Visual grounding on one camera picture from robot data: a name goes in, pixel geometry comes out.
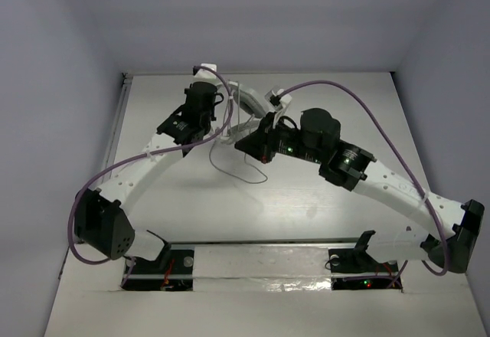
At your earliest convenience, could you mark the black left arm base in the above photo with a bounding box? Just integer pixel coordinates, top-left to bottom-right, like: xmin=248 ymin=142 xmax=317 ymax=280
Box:
xmin=121 ymin=248 xmax=194 ymax=292

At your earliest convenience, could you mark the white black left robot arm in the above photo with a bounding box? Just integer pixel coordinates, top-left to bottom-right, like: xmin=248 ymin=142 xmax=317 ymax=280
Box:
xmin=67 ymin=79 xmax=233 ymax=271

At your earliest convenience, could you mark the white front cover panel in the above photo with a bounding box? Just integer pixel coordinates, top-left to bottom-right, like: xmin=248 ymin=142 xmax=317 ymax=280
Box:
xmin=46 ymin=256 xmax=485 ymax=336

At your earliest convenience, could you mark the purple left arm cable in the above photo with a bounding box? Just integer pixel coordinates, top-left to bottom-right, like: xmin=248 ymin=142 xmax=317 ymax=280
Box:
xmin=67 ymin=67 xmax=235 ymax=288

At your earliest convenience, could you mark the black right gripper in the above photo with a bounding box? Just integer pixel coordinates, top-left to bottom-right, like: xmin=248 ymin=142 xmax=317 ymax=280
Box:
xmin=234 ymin=112 xmax=324 ymax=165

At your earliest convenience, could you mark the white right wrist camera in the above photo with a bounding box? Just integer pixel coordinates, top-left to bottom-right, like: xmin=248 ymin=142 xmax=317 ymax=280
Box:
xmin=265 ymin=87 xmax=292 ymax=116

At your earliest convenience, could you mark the white over-ear headphones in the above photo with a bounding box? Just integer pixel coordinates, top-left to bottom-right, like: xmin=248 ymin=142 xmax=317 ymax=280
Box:
xmin=217 ymin=80 xmax=272 ymax=145

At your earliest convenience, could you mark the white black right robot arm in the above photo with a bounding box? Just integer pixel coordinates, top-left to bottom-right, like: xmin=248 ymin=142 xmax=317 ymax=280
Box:
xmin=234 ymin=108 xmax=485 ymax=273

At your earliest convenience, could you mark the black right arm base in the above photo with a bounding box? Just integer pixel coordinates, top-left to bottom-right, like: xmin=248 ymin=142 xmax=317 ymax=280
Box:
xmin=324 ymin=231 xmax=403 ymax=291

